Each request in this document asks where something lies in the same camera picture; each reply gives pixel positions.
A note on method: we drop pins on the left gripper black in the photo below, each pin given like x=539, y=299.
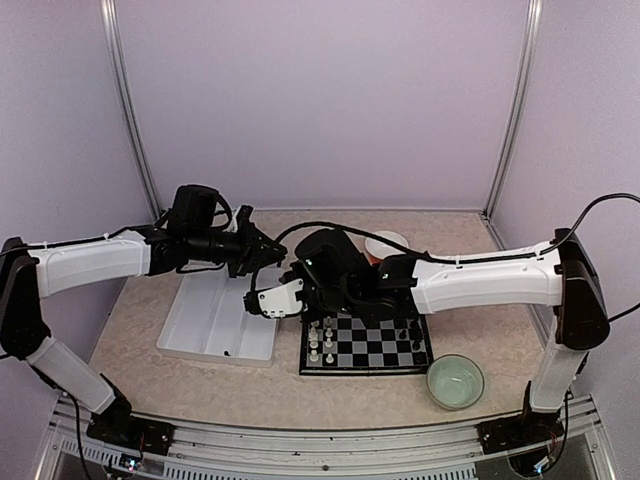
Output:
x=251, y=251

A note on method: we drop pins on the black white chessboard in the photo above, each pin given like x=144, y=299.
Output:
x=361, y=350

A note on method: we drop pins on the white plastic compartment tray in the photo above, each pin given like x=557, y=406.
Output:
x=208, y=316

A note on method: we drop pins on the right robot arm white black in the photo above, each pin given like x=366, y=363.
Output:
x=343, y=269

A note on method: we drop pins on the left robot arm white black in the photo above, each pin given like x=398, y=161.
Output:
x=46, y=288

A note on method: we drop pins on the red white bowl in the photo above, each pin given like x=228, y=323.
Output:
x=377, y=251

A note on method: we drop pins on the green glass bowl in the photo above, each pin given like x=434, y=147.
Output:
x=455, y=382

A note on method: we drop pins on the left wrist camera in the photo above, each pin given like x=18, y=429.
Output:
x=240, y=216

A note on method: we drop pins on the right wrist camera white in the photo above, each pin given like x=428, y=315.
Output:
x=275, y=303

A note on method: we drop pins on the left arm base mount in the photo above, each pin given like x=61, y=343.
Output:
x=130, y=432

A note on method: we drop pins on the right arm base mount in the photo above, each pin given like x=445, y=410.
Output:
x=523, y=429

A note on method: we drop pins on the front aluminium rail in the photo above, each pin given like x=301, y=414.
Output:
x=200, y=450

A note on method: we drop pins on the left aluminium frame post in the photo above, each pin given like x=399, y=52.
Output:
x=117, y=57

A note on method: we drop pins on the aluminium frame post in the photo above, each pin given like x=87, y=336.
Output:
x=117, y=57
x=517, y=107

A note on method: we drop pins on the right aluminium frame post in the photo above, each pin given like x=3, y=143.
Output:
x=517, y=107

